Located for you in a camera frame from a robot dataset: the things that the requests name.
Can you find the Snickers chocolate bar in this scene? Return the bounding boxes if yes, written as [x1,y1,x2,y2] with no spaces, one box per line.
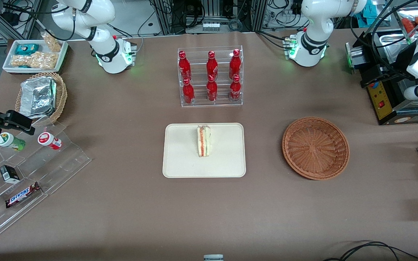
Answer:
[5,182,41,209]

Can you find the red packaged snack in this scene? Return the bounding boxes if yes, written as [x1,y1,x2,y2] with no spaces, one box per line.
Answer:
[401,16,418,36]

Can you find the clear acrylic bottle rack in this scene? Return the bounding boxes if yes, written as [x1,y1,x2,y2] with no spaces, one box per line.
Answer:
[177,45,243,108]

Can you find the brown wicker basket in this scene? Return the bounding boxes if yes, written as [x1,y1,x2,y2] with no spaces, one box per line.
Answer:
[282,116,350,181]

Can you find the teal snack packet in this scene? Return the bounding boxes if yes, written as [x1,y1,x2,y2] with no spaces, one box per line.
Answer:
[15,43,40,55]

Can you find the triangular sandwich with orange filling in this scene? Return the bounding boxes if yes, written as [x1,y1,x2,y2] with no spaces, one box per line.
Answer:
[196,125,212,158]

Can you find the small black carton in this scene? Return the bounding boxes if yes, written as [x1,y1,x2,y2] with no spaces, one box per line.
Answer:
[0,165,21,184]

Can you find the steel warmer pan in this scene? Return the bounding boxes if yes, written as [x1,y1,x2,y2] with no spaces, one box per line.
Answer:
[378,33,416,68]

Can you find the teal box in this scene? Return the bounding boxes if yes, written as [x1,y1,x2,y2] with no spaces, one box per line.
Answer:
[361,0,386,18]

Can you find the red capped drink bottle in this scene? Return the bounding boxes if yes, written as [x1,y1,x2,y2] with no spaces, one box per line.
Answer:
[37,132,63,150]

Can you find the light wicker basket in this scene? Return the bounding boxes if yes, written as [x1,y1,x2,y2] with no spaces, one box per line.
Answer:
[15,72,68,127]

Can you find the small clear peanut snack bag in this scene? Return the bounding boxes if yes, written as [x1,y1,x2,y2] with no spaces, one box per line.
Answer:
[41,32,63,53]

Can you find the clear acrylic step shelf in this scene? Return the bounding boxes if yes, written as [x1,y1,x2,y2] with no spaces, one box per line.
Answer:
[0,121,92,245]

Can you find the large clear peanut snack bag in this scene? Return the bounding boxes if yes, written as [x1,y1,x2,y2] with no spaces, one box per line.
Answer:
[10,51,59,70]

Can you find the white snack tray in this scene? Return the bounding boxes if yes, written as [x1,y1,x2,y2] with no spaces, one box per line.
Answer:
[2,39,69,75]

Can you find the silver foil package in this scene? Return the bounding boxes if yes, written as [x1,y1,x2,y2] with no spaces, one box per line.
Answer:
[19,76,57,119]

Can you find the red cola bottle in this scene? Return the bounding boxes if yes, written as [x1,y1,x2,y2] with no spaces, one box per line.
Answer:
[182,79,195,105]
[178,51,192,82]
[206,75,218,102]
[229,49,242,78]
[206,51,219,78]
[229,75,242,102]

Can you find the black food warmer machine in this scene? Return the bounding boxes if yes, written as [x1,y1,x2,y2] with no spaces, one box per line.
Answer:
[345,27,418,126]

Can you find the black floor cable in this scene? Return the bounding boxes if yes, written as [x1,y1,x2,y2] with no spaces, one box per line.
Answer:
[323,241,418,261]

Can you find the cream rectangular tray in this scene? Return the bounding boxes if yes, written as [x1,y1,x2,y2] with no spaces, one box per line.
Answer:
[162,123,246,178]

